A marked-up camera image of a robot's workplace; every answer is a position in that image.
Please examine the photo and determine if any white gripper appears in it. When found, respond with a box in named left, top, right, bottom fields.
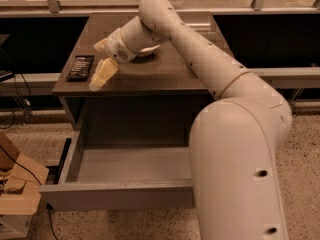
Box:
left=89, top=29, right=136, bottom=91

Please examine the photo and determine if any cardboard boxes stack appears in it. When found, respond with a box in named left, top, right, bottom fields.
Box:
left=0, top=133, right=48, bottom=240

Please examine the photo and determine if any black cable on floor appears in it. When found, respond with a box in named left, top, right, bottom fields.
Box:
left=0, top=145, right=59, bottom=240

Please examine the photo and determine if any open grey top drawer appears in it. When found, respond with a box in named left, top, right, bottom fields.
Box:
left=40, top=131, right=194, bottom=211

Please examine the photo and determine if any dark equipment with cables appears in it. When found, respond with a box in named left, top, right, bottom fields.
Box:
left=0, top=34, right=32, bottom=129

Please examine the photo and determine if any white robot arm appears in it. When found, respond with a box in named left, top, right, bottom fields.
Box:
left=90, top=0, right=292, bottom=240

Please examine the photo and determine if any grey cabinet with dark top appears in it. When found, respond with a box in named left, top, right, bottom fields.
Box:
left=52, top=12, right=234, bottom=148

